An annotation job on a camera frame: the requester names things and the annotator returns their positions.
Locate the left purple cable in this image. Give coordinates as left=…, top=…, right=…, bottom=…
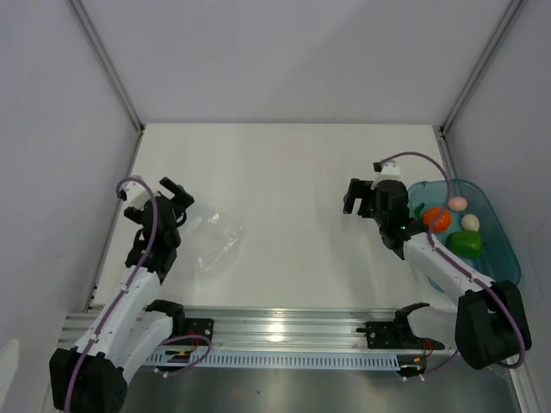
left=64, top=176, right=213, bottom=413

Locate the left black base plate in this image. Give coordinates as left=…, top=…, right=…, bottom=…
left=183, top=318, right=214, bottom=348

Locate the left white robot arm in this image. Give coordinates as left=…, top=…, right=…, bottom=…
left=49, top=177, right=195, bottom=412

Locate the clear zip top bag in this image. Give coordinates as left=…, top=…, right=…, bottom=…
left=180, top=203, right=244, bottom=280

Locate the aluminium frame post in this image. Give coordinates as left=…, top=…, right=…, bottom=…
left=439, top=0, right=528, bottom=139
left=65, top=0, right=145, bottom=134

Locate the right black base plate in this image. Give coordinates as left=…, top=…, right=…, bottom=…
left=356, top=321, right=445, bottom=350

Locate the green toy bell pepper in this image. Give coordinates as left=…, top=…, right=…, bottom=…
left=446, top=231, right=483, bottom=258

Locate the right aluminium frame post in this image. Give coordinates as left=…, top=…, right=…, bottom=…
left=439, top=0, right=528, bottom=139

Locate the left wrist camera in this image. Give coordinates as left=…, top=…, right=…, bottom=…
left=115, top=176, right=150, bottom=210

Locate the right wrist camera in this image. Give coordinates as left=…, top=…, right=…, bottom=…
left=373, top=160, right=401, bottom=186

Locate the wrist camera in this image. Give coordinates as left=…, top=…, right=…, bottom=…
left=115, top=176, right=150, bottom=210
left=373, top=160, right=401, bottom=186

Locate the purple cable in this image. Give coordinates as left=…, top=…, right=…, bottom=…
left=381, top=151, right=533, bottom=379
left=64, top=176, right=213, bottom=413

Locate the orange toy pumpkin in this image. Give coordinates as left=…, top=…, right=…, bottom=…
left=421, top=207, right=452, bottom=233

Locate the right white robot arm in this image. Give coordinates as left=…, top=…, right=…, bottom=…
left=343, top=179, right=531, bottom=370

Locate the left aluminium frame post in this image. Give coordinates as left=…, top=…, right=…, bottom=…
left=65, top=0, right=145, bottom=134

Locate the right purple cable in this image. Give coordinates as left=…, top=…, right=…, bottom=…
left=381, top=151, right=533, bottom=379

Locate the teal plastic tray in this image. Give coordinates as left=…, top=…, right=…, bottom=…
left=408, top=179, right=521, bottom=285

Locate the white slotted cable duct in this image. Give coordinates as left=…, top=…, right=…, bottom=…
left=145, top=350, right=399, bottom=371

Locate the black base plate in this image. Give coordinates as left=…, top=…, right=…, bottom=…
left=356, top=321, right=445, bottom=350
left=183, top=318, right=214, bottom=348

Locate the pink toy egg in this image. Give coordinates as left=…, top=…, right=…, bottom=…
left=448, top=196, right=468, bottom=212

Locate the white toy egg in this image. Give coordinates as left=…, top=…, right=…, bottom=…
left=461, top=214, right=480, bottom=231

